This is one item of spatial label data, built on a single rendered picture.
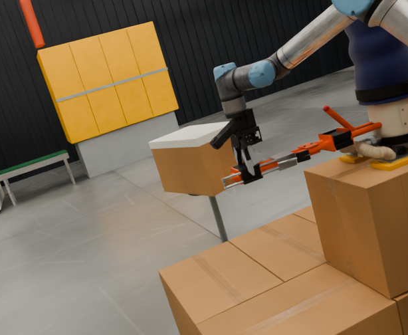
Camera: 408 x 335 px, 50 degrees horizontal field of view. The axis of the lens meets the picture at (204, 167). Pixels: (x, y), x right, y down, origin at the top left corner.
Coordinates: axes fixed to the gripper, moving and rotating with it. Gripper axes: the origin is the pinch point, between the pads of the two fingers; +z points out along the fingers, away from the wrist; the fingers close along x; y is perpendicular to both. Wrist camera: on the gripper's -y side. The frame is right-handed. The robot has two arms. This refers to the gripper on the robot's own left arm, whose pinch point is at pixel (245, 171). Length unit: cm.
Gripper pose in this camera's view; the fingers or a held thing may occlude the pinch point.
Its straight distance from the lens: 147.4
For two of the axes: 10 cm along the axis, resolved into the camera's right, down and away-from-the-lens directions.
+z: 2.7, 9.4, 2.2
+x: -2.8, -1.4, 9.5
